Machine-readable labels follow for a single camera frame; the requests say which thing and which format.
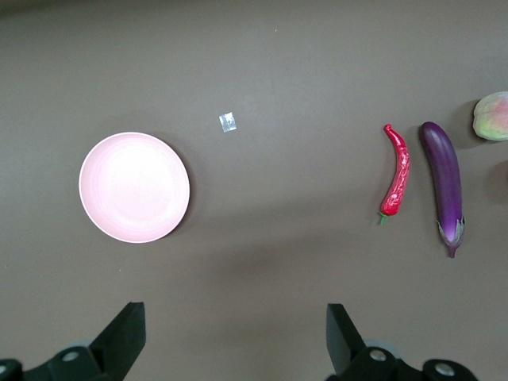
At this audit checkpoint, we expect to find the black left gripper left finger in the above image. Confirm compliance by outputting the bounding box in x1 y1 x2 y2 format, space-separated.
0 302 146 381

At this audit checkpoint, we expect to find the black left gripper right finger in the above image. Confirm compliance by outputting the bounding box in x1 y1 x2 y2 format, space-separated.
326 303 478 381

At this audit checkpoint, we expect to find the red chili pepper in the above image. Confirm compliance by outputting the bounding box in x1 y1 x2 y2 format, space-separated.
377 123 411 226

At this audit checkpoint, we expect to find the purple eggplant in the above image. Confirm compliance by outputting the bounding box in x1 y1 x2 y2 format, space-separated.
419 121 466 259

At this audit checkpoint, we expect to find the pink yellow peach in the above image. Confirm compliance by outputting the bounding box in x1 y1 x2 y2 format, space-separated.
471 90 508 142

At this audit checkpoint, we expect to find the pink round plate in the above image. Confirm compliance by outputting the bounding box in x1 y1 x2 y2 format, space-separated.
78 132 191 244

